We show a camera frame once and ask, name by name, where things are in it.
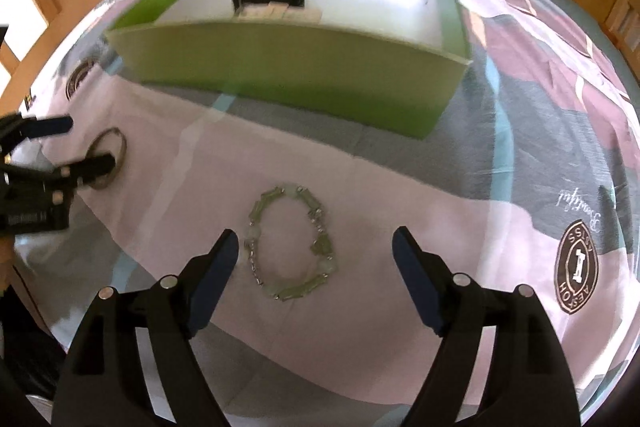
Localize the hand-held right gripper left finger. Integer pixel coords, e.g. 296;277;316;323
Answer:
50;228;240;427

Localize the green cardboard box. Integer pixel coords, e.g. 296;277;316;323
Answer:
104;0;472;140

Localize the pale green jade bracelet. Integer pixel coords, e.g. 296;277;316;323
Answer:
243;183;339;304

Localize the printed patchwork bed sheet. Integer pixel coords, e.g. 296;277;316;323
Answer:
0;0;640;427

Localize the silver bangle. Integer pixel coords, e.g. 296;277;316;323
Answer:
82;127;128;191

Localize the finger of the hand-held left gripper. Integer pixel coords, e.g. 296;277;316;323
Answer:
0;115;75;144
0;153;117;192

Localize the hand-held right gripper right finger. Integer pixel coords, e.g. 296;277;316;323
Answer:
391;227;582;427

